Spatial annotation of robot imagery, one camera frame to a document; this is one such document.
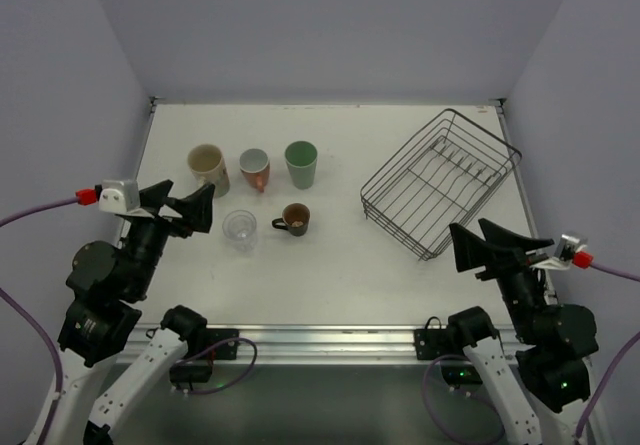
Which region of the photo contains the large clear plastic cup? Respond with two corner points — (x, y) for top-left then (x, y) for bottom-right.
(222, 210), (257, 253)

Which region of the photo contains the beige floral mug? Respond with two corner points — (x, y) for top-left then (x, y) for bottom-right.
(187, 144), (230, 198)

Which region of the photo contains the pink ceramic mug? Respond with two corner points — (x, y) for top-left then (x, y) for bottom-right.
(239, 148), (270, 193)

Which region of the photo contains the black mug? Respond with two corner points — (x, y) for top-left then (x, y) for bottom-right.
(271, 203), (310, 237)

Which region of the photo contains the mint green cup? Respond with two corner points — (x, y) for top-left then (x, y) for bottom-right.
(284, 141), (318, 190)

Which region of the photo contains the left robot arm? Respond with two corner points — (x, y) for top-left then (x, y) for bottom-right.
(26, 180), (215, 444)

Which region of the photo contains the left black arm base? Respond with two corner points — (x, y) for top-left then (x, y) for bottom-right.
(160, 305), (240, 395)

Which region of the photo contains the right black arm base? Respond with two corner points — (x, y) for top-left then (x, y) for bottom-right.
(413, 306), (506, 397)

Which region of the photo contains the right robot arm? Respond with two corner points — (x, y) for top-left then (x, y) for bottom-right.
(446, 219), (599, 444)

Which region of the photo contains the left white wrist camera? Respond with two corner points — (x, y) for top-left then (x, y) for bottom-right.
(98, 179), (140, 215)

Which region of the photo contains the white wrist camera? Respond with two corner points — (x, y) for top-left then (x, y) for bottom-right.
(531, 232), (588, 271)
(98, 179), (140, 215)

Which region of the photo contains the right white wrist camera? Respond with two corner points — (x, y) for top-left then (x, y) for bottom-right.
(531, 232), (588, 271)

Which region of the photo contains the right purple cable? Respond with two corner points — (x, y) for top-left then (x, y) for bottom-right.
(572, 249), (640, 439)

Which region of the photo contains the black wire dish rack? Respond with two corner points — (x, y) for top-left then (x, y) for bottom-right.
(360, 108), (522, 261)

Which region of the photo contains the aluminium front rail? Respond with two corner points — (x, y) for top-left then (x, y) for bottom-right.
(117, 321), (531, 366)

